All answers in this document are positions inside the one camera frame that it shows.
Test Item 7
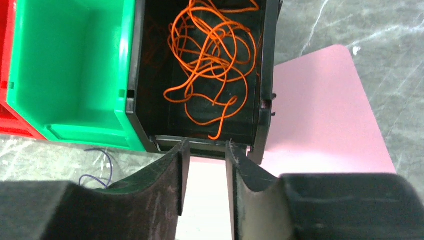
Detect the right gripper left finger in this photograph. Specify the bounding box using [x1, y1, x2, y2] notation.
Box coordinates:
[0, 140, 191, 240]

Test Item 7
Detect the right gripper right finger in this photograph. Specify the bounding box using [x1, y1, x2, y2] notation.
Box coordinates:
[225, 141, 424, 240]

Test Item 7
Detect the purple cable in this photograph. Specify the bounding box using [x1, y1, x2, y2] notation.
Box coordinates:
[78, 148, 114, 190]

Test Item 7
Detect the black plastic bin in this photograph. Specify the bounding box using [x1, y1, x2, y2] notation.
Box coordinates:
[125, 0, 283, 164]

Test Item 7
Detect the green plastic bin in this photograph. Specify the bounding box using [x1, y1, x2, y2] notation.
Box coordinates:
[7, 0, 145, 151]

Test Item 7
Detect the red plastic bin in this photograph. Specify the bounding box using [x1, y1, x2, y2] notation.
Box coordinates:
[0, 0, 46, 140]

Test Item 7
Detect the orange cable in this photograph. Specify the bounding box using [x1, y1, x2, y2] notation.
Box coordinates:
[162, 0, 261, 141]

